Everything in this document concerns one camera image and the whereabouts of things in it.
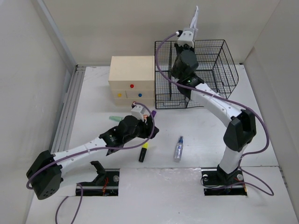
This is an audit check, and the yellow cap black highlighter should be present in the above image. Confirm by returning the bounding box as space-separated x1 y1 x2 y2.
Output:
138 142 148 162

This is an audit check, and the white paper manual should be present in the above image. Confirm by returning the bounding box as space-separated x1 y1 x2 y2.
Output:
190 6 199 39

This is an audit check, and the clear spray bottle blue cap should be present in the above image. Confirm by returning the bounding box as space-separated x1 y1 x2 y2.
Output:
174 136 184 162

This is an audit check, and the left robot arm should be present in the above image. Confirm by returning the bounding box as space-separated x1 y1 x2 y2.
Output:
26 115 159 200

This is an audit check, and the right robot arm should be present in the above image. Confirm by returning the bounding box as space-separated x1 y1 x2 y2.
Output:
171 43 256 184

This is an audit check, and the green transparent correction tape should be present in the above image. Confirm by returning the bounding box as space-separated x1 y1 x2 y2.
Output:
109 116 124 122

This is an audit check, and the cream drawer cabinet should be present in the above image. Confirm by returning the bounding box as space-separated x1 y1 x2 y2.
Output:
108 56 155 107

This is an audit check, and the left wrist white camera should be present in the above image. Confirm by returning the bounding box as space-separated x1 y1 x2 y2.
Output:
131 101 145 121

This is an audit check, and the wrist white camera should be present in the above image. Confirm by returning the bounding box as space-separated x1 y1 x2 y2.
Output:
131 101 145 121
177 28 195 48

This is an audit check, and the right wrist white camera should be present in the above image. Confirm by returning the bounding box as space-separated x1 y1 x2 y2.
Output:
177 28 195 48

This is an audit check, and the black wire mesh organizer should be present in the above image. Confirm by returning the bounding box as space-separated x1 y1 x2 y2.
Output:
155 40 239 109

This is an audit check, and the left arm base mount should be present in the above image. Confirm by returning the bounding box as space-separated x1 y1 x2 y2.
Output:
80 161 120 196

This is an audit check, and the aluminium rail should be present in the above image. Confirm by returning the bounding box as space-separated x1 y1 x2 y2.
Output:
49 65 86 153

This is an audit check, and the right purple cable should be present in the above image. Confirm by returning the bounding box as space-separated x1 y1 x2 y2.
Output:
155 33 275 196

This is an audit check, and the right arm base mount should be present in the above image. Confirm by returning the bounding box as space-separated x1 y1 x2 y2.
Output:
200 167 247 196

